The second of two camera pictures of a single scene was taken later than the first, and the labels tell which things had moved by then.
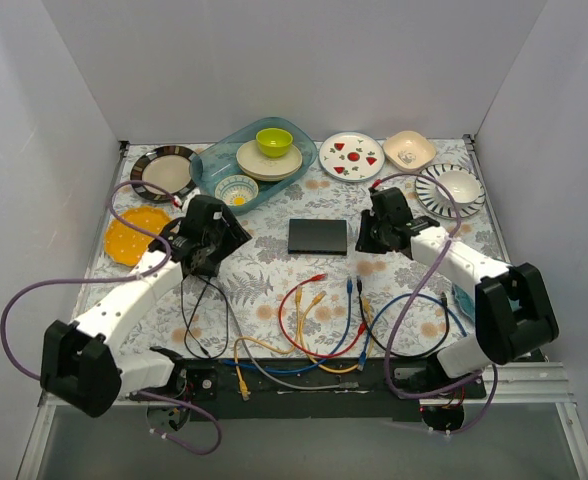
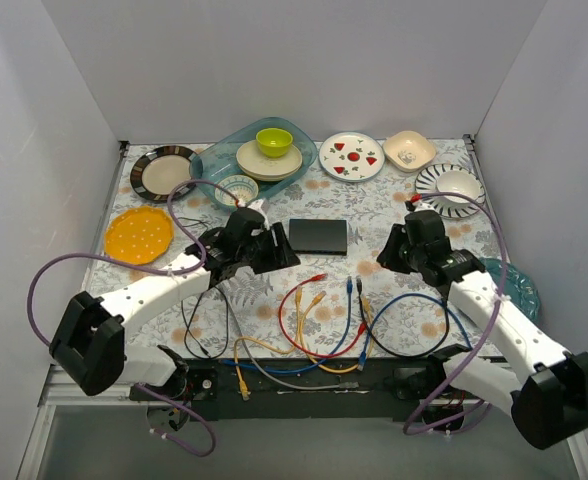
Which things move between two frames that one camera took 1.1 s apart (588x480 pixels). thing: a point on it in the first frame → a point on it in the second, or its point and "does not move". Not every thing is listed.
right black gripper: (369, 241) → (394, 247)
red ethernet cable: (361, 331) does not move
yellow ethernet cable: (244, 386) does not move
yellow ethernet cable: (303, 342) does not move
